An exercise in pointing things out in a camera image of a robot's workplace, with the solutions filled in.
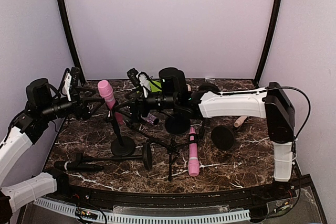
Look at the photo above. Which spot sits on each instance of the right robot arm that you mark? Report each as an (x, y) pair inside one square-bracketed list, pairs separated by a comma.
[(270, 103)]

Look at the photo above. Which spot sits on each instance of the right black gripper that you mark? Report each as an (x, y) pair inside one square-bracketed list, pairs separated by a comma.
[(135, 101)]

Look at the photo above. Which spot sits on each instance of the white cable duct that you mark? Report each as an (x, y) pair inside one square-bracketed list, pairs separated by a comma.
[(141, 215)]

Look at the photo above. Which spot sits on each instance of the black tripod mic stand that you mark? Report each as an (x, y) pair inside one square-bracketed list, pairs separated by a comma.
[(172, 151)]

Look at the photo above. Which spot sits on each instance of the black empty mic stand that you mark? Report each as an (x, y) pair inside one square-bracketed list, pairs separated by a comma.
[(206, 87)]

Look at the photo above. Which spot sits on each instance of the black stand holding beige mic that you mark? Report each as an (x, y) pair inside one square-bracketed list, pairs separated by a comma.
[(177, 124)]

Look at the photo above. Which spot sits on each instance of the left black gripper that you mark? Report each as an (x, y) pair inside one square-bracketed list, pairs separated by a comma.
[(82, 112)]

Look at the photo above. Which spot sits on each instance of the black stand front left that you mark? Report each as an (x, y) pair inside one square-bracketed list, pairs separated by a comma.
[(145, 157)]

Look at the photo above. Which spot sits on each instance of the right black frame post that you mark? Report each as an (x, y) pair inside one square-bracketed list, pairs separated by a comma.
[(268, 42)]

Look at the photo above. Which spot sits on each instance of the purple glitter microphone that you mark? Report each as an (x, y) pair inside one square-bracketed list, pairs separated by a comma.
[(150, 118)]

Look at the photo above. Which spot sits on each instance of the beige microphone right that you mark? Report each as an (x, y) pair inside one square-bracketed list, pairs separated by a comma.
[(238, 123)]

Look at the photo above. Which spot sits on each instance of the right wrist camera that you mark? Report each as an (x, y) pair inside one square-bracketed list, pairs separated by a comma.
[(142, 85)]

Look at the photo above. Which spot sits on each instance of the pink microphone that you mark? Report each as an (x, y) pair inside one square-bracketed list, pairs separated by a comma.
[(193, 162), (106, 91)]

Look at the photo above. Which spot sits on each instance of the left black frame post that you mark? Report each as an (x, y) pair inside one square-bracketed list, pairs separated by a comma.
[(69, 37)]

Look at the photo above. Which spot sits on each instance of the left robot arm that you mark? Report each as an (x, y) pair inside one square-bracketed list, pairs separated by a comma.
[(44, 104)]

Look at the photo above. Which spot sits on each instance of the black round-base mic stand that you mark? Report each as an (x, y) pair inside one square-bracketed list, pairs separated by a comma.
[(120, 145)]

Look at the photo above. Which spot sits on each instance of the black frame post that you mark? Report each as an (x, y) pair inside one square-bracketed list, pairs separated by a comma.
[(268, 42), (69, 37)]

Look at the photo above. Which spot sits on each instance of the pink microphone front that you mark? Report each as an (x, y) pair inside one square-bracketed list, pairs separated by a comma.
[(193, 162)]

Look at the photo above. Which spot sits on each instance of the black microphone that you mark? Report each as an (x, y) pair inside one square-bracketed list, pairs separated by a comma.
[(77, 167)]

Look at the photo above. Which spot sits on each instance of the green plate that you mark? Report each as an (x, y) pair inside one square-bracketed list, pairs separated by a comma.
[(155, 86)]

